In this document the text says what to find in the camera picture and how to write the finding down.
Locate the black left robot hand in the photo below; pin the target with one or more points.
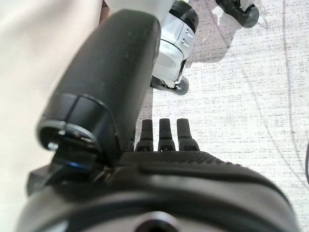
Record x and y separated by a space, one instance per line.
154 188

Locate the bed with beige cover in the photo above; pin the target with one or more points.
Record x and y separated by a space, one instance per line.
29 60

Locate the grey woven rug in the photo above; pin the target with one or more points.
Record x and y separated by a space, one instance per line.
241 96

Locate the silver left robot leg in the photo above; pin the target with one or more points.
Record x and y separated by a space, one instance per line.
173 53

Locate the silver robot leg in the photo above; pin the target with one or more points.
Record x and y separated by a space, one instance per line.
241 12
173 53

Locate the silver right robot leg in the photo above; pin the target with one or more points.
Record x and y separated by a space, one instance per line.
241 12

